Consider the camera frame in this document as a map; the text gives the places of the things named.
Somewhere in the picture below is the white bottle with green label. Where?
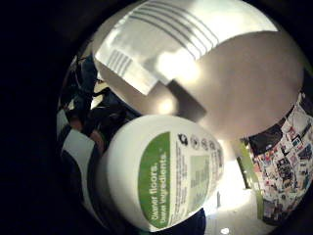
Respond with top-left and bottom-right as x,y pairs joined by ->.
96,114 -> 225,233

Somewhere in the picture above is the dark office chair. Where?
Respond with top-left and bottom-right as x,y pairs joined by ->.
67,53 -> 113,131

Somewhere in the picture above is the colourful collage printed box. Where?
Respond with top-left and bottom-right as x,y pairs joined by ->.
237,92 -> 313,226

